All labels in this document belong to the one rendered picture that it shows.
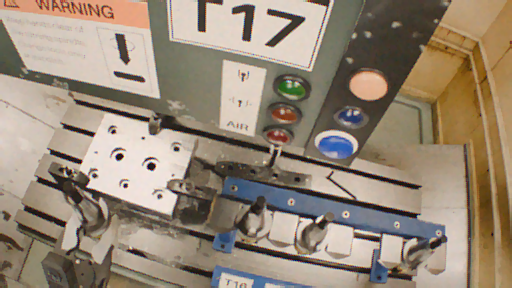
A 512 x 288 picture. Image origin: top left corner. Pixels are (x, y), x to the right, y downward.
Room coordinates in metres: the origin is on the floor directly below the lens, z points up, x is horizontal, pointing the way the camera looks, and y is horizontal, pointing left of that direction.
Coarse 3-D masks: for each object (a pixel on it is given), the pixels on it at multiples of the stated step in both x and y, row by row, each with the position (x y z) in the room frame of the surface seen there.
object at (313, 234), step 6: (312, 222) 0.22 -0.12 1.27; (318, 222) 0.21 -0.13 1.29; (306, 228) 0.21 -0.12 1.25; (312, 228) 0.21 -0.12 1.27; (318, 228) 0.20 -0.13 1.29; (324, 228) 0.20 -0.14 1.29; (306, 234) 0.20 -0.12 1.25; (312, 234) 0.20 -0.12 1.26; (318, 234) 0.20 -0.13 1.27; (324, 234) 0.20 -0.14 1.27; (306, 240) 0.20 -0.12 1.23; (312, 240) 0.19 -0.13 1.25; (318, 240) 0.19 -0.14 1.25
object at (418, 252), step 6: (426, 240) 0.21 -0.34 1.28; (432, 240) 0.21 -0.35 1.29; (414, 246) 0.21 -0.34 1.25; (420, 246) 0.20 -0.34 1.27; (426, 246) 0.20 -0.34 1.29; (408, 252) 0.20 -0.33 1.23; (414, 252) 0.20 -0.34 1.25; (420, 252) 0.19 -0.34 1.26; (426, 252) 0.19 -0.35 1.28; (432, 252) 0.19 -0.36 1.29; (414, 258) 0.19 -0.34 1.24; (420, 258) 0.18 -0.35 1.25; (426, 258) 0.18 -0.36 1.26
